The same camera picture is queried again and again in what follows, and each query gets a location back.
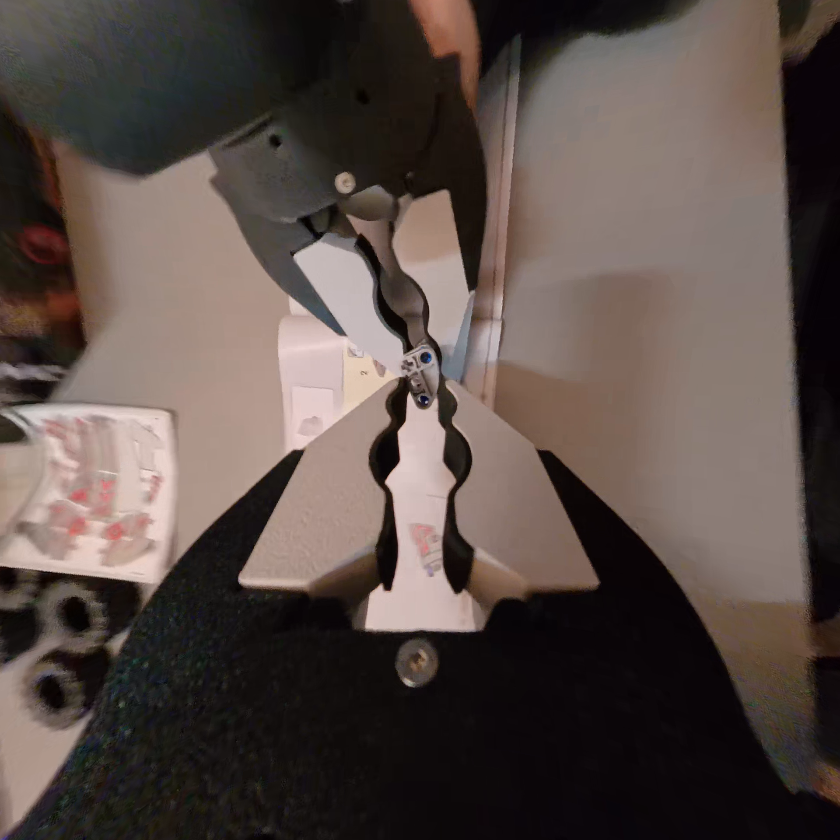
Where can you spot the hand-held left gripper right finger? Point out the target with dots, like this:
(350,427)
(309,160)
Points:
(518,518)

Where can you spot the small grey curved toy brick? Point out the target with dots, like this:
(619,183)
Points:
(417,380)

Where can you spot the white instruction booklet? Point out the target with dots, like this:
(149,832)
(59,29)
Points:
(308,367)

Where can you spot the grey desk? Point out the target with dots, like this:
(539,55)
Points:
(656,394)

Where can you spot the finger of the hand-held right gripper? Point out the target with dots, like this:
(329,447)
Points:
(334,282)
(439,262)

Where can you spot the person's right hand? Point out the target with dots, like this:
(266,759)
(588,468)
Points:
(453,29)

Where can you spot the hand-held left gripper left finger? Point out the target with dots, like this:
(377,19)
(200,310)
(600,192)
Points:
(321,518)

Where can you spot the person's dark clothing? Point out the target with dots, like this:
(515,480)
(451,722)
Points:
(820,328)

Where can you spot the red grey sticker sheet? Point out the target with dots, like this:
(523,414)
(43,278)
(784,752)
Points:
(131,459)

